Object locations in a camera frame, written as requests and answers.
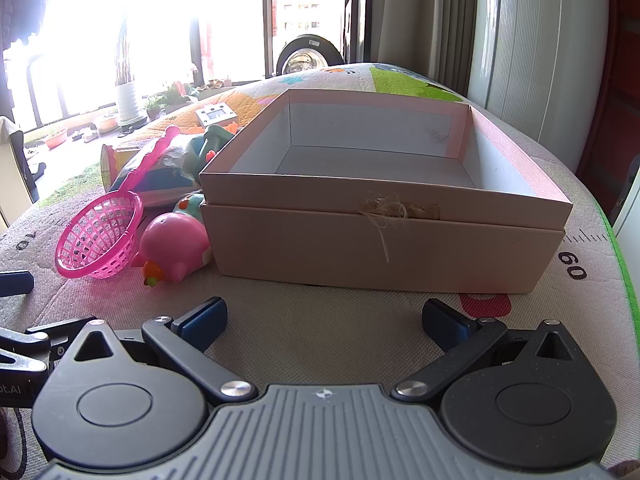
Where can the pink toy duck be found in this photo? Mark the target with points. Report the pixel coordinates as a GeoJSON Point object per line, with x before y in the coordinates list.
{"type": "Point", "coordinates": [172, 246]}

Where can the tall white plant pot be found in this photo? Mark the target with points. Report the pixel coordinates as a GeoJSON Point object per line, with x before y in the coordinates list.
{"type": "Point", "coordinates": [127, 102]}

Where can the pink plastic net scoop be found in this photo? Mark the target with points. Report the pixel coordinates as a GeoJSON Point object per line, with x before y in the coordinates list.
{"type": "Point", "coordinates": [100, 240]}

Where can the red cabinet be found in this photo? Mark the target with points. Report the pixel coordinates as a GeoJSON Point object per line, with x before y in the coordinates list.
{"type": "Point", "coordinates": [615, 110]}

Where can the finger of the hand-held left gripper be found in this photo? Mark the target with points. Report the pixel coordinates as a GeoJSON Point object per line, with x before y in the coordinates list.
{"type": "Point", "coordinates": [42, 341]}
{"type": "Point", "coordinates": [14, 282]}

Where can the blue white tissue packet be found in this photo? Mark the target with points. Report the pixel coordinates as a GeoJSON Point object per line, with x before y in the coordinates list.
{"type": "Point", "coordinates": [160, 176]}

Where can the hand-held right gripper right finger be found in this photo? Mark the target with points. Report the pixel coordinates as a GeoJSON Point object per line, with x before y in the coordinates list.
{"type": "Point", "coordinates": [446, 327]}

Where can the white digital timer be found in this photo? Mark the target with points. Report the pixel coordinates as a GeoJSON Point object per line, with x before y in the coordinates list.
{"type": "Point", "coordinates": [216, 116]}

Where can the grey curtain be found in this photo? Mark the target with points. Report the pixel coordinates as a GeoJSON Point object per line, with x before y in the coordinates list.
{"type": "Point", "coordinates": [425, 20]}

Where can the teal plastic crank toy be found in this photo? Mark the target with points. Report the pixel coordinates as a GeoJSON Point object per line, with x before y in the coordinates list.
{"type": "Point", "coordinates": [212, 141]}

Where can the yellow plastic toy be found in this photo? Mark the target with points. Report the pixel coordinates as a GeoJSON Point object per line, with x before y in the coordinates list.
{"type": "Point", "coordinates": [111, 162]}

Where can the white standing air conditioner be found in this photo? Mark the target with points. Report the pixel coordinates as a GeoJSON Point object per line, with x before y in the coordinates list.
{"type": "Point", "coordinates": [535, 60]}

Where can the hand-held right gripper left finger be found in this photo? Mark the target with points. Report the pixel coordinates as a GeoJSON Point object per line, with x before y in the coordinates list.
{"type": "Point", "coordinates": [200, 321]}

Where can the dark chair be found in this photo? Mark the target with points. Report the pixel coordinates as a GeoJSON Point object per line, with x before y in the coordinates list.
{"type": "Point", "coordinates": [20, 170]}

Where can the pink cardboard box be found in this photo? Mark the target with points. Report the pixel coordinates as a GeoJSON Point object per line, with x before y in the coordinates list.
{"type": "Point", "coordinates": [350, 242]}

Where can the small flower pot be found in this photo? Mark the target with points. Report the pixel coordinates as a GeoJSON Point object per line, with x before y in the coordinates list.
{"type": "Point", "coordinates": [55, 138]}
{"type": "Point", "coordinates": [106, 123]}

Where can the teal spotted toy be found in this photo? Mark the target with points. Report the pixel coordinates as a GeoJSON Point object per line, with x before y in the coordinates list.
{"type": "Point", "coordinates": [188, 205]}

